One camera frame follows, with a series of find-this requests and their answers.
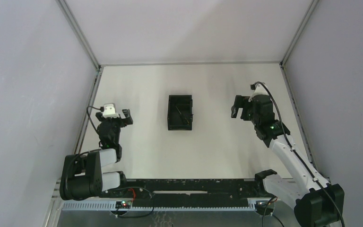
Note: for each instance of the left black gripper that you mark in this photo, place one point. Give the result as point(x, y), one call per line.
point(113, 119)

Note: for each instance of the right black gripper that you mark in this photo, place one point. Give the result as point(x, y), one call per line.
point(245, 106)

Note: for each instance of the black yellow screwdriver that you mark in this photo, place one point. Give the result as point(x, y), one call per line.
point(182, 116)

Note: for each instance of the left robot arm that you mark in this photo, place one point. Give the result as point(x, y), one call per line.
point(82, 175)

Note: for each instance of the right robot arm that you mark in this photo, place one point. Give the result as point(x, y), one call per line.
point(315, 201)

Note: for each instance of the black plastic bin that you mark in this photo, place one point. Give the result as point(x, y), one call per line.
point(185, 104)

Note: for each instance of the left circuit board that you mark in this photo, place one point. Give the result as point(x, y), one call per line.
point(123, 204)

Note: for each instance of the circuit board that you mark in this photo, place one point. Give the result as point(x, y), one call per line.
point(264, 205)
point(123, 204)

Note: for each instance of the right circuit board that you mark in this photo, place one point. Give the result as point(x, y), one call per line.
point(264, 205)

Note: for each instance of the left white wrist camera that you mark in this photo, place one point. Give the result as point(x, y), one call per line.
point(109, 111)

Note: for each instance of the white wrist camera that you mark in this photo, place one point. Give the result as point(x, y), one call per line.
point(109, 111)
point(258, 88)

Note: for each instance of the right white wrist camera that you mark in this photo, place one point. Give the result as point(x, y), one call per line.
point(258, 88)

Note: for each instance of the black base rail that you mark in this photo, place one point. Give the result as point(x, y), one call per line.
point(189, 193)

